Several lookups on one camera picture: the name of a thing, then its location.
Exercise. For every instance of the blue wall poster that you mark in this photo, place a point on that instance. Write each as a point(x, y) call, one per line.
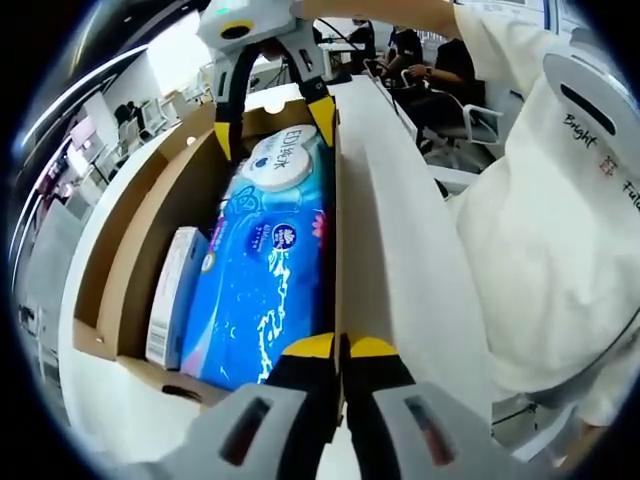
point(560, 15)

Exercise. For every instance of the blue wet wipes pack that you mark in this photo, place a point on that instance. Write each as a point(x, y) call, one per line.
point(280, 165)

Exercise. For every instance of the operator in white shirt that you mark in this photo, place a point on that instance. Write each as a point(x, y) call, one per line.
point(540, 250)

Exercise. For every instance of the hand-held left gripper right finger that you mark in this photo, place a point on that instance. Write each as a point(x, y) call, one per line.
point(395, 420)

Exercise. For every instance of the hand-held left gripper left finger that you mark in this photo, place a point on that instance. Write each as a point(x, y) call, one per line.
point(290, 410)

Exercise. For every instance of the white office chair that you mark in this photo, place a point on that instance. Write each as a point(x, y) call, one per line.
point(480, 117)

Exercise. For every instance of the blue tissue pack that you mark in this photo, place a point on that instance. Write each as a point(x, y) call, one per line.
point(250, 310)

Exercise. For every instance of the white chest-worn device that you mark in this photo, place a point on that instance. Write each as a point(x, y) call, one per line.
point(575, 75)

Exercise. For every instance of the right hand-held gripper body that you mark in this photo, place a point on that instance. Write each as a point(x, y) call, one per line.
point(250, 20)

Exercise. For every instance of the brown cardboard shoe box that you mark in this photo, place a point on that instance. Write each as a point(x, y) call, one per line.
point(150, 210)

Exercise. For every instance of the white medicine box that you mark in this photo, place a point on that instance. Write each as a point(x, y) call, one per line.
point(172, 300)

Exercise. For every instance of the black computer mouse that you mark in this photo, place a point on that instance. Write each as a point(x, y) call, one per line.
point(340, 78)

